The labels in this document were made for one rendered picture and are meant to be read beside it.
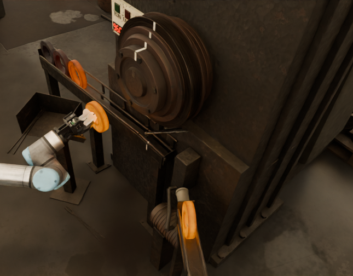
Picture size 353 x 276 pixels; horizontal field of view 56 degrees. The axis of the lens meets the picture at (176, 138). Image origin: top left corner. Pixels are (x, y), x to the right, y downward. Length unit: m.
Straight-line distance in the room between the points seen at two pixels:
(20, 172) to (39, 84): 1.92
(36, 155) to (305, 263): 1.68
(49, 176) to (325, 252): 1.76
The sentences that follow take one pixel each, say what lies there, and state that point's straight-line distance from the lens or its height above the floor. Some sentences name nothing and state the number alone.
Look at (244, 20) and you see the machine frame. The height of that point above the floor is 1.43.
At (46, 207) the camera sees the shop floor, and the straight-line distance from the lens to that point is 2.35.
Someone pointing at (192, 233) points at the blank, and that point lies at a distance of 1.38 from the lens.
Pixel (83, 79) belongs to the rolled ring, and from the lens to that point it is 2.08.
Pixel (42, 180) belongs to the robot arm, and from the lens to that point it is 1.40.
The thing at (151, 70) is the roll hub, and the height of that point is 1.22.
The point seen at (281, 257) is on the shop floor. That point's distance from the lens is 2.29.
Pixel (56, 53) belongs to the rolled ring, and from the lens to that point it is 2.30.
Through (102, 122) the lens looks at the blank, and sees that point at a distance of 1.57.
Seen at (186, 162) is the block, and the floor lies 0.80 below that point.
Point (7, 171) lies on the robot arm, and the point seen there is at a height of 0.86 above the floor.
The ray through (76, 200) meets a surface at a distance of 2.33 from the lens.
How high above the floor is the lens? 1.93
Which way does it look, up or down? 45 degrees down
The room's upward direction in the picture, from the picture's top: 8 degrees clockwise
